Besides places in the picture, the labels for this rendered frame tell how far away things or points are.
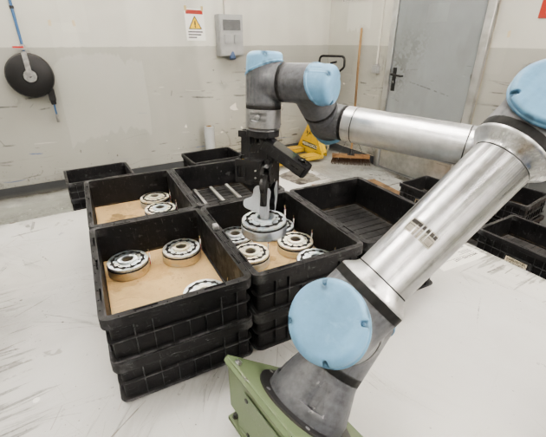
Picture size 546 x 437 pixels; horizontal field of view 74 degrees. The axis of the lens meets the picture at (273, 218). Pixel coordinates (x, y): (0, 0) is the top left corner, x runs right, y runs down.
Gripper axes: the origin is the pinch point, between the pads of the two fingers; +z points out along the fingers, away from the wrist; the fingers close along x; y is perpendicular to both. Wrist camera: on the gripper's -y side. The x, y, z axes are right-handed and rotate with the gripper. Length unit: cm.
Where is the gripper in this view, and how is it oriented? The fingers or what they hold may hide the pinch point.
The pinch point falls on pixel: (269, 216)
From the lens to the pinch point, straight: 84.7
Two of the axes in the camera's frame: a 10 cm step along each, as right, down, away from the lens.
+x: -3.1, 3.5, -8.9
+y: -9.5, -1.4, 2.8
